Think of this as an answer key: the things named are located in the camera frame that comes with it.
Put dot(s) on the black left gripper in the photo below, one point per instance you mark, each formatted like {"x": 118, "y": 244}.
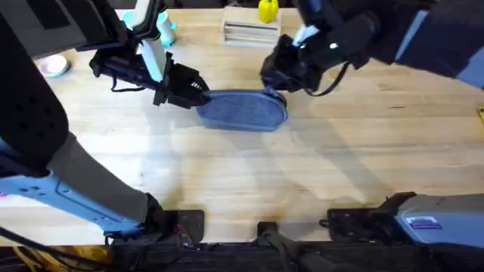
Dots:
{"x": 121, "y": 66}

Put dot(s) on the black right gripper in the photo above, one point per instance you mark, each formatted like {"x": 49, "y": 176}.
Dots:
{"x": 314, "y": 60}

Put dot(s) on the grey blue soft zip bag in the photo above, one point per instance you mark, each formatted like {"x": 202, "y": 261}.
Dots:
{"x": 242, "y": 111}

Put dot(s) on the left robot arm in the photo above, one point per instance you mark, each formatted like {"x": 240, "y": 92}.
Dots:
{"x": 94, "y": 189}

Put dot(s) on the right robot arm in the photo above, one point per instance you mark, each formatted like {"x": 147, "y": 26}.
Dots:
{"x": 438, "y": 41}

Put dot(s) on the left wrist upright flat plate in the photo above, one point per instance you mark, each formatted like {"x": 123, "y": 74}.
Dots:
{"x": 153, "y": 56}

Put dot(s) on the wrist upright flat plate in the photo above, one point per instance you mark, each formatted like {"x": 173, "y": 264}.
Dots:
{"x": 304, "y": 34}
{"x": 153, "y": 56}

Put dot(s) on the right wrist upright flat plate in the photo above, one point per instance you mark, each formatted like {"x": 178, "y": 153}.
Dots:
{"x": 304, "y": 34}

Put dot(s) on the pale wooden box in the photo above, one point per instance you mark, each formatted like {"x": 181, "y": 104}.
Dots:
{"x": 249, "y": 30}

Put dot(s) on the yellow toy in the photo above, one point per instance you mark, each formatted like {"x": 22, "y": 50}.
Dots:
{"x": 268, "y": 9}

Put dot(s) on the white and pink round dish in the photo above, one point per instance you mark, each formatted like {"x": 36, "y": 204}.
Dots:
{"x": 53, "y": 65}

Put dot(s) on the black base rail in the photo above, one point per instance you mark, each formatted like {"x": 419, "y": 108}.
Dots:
{"x": 227, "y": 260}

